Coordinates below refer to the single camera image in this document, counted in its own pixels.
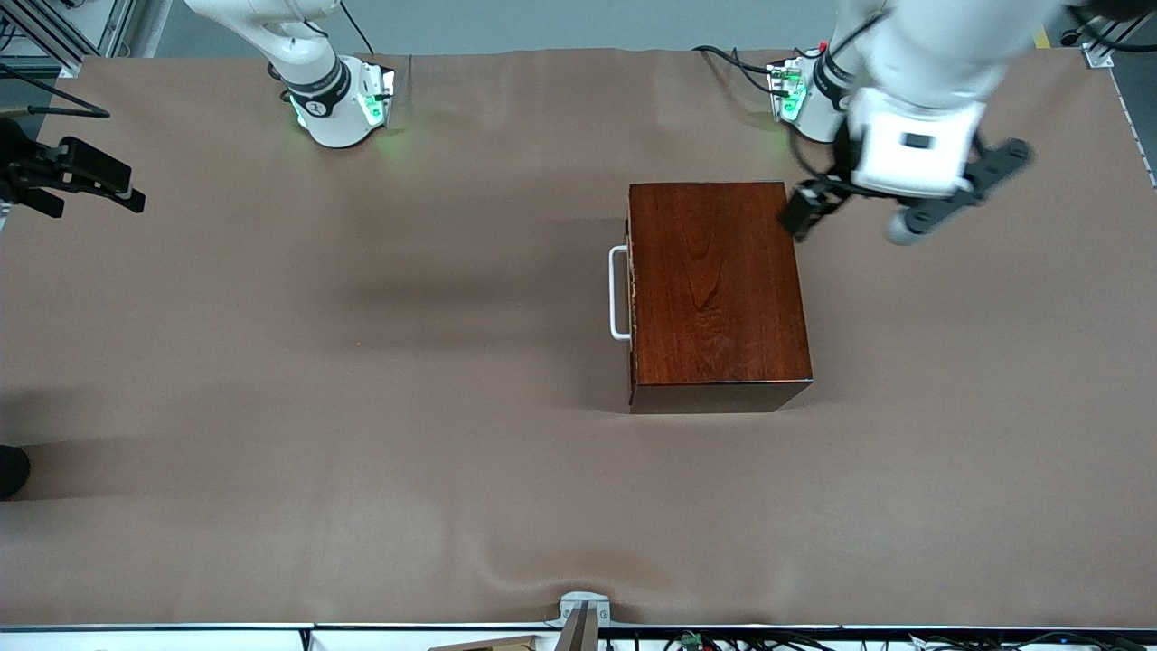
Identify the aluminium frame profile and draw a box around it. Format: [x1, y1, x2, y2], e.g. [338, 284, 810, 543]
[0, 0, 159, 79]
[1080, 23, 1157, 70]

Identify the black round object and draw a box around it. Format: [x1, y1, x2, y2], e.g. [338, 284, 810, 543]
[0, 445, 31, 500]

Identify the brown cardboard piece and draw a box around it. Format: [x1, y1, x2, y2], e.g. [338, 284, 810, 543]
[427, 635, 543, 651]

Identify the black base power cable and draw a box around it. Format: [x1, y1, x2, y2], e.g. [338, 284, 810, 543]
[692, 43, 796, 96]
[339, 0, 373, 55]

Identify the white table frame rail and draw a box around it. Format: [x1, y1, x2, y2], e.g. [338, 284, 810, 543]
[0, 623, 1157, 651]

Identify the black cable bundle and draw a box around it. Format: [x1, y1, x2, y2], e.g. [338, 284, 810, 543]
[597, 630, 1157, 651]

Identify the brown table cover cloth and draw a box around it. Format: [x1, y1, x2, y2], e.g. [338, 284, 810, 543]
[0, 47, 1157, 630]

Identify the grey metal bracket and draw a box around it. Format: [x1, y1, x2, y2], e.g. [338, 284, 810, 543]
[545, 591, 613, 651]

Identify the dark brown wooden cabinet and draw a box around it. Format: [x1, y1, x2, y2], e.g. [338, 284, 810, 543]
[626, 181, 813, 415]

